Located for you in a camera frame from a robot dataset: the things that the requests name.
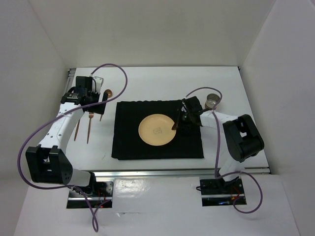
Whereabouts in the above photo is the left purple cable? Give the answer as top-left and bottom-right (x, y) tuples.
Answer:
(17, 63), (128, 233)

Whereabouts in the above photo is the aluminium left rail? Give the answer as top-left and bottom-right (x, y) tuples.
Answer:
(63, 68), (76, 93)

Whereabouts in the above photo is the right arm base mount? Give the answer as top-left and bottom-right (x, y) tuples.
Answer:
(196, 177), (247, 207)

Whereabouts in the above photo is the copper fork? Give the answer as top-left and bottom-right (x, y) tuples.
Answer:
(87, 112), (94, 144)

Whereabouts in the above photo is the copper knife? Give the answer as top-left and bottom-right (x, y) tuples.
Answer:
(74, 119), (81, 141)

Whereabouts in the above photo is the black cloth placemat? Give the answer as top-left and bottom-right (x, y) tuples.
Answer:
(112, 100), (204, 160)

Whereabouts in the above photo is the yellow plate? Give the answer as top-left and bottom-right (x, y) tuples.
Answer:
(138, 114), (176, 146)

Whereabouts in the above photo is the aluminium rail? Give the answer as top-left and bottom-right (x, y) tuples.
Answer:
(91, 167), (271, 178)
(63, 68), (76, 93)

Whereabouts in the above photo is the aluminium front rail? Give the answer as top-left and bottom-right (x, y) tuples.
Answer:
(91, 167), (271, 178)

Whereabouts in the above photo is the copper spoon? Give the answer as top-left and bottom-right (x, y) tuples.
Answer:
(99, 89), (113, 121)

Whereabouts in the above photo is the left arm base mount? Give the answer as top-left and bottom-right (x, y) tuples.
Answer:
(66, 180), (114, 209)

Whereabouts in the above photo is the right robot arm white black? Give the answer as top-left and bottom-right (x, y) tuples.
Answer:
(172, 95), (264, 193)

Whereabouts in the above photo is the metal cup copper base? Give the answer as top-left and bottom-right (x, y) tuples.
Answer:
(205, 93), (221, 110)

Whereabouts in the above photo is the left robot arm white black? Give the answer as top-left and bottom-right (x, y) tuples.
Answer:
(26, 76), (108, 196)

